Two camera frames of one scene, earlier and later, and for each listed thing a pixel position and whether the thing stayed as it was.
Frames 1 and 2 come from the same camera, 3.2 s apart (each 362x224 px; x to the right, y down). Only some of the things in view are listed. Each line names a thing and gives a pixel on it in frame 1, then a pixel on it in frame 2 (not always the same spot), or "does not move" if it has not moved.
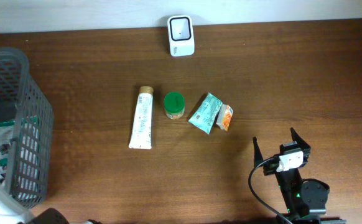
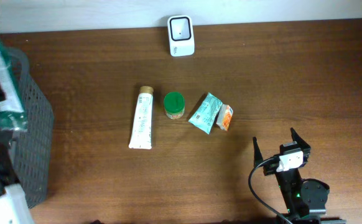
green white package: [28, 156] → [10, 115]
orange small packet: [224, 116] does not move
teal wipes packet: [204, 116] does not move
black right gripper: [305, 148] does not move
